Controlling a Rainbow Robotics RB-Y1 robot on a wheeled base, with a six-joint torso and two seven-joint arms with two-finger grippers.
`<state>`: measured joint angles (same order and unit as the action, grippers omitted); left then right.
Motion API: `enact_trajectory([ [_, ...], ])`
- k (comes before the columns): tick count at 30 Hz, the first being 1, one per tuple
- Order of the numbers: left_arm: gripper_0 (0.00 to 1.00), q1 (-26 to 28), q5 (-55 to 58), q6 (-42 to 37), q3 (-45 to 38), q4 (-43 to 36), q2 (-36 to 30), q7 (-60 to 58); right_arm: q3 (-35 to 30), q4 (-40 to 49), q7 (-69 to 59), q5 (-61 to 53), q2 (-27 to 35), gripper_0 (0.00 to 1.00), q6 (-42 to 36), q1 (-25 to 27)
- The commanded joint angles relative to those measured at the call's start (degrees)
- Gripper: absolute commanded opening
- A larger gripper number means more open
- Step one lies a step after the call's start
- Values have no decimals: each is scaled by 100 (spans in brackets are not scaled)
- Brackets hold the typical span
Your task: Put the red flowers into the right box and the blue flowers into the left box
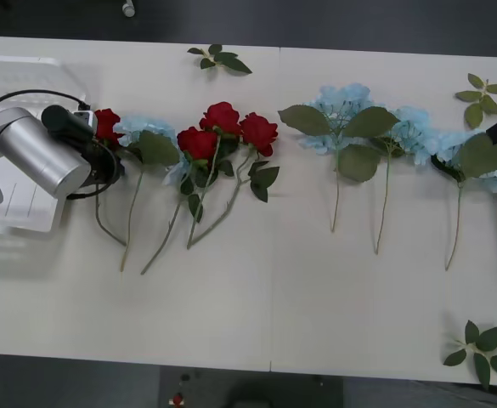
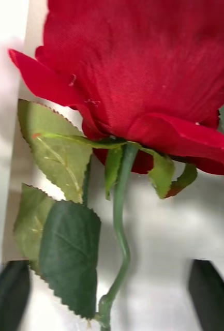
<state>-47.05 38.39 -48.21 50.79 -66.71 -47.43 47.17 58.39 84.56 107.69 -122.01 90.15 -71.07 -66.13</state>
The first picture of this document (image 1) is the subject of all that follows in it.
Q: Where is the red rose with green stem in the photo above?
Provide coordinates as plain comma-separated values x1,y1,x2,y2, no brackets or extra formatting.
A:
91,108,129,247
186,101,243,250
187,112,281,250
139,126,235,276

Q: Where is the shallow white box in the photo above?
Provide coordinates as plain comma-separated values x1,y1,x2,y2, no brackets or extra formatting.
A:
0,54,93,234

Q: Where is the dark robot base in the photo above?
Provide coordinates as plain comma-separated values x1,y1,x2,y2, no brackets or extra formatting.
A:
158,364,345,408

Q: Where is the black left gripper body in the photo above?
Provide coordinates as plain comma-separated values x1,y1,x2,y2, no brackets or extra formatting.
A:
82,142,126,187

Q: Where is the loose green leaf twig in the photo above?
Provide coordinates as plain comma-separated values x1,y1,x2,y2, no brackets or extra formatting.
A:
442,319,497,391
187,43,253,77
455,72,497,131

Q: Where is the pale blue flower with stem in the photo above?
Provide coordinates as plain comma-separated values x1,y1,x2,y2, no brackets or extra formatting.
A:
113,112,194,273
277,82,401,234
369,105,443,256
429,129,497,272

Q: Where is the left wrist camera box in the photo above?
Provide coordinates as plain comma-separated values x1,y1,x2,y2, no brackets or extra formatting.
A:
72,109,99,128

